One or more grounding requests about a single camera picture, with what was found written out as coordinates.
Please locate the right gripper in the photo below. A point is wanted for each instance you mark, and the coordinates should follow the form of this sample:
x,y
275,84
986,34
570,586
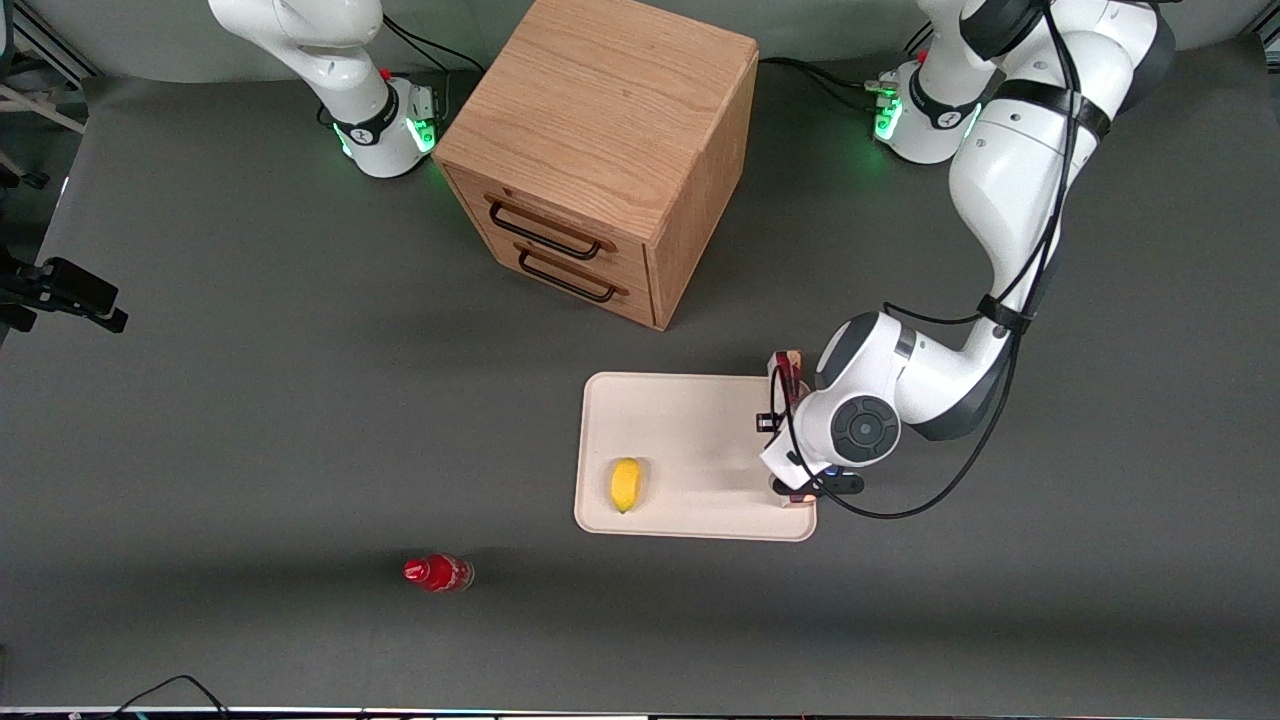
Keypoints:
x,y
9,282

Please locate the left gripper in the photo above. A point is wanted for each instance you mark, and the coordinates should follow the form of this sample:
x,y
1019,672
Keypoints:
x,y
770,441

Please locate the red cookie box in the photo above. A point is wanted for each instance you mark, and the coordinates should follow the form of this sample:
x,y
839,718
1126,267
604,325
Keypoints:
x,y
792,372

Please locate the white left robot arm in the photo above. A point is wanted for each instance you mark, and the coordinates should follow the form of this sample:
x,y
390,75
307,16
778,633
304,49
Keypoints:
x,y
1010,200

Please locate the beige plastic tray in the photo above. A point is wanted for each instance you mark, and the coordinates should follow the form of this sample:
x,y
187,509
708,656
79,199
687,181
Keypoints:
x,y
690,450

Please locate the yellow lemon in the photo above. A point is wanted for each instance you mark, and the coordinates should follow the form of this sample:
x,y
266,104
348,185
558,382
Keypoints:
x,y
626,484

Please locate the red plastic bottle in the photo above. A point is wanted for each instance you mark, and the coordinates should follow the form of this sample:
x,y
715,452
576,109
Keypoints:
x,y
437,573

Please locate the wooden drawer cabinet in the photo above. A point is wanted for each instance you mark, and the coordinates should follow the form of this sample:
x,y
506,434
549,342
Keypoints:
x,y
610,130

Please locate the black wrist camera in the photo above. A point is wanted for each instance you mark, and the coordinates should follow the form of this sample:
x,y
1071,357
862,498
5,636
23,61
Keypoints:
x,y
845,486

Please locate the aluminium frame rail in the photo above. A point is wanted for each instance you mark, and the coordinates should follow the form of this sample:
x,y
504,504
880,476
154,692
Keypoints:
x,y
40,60

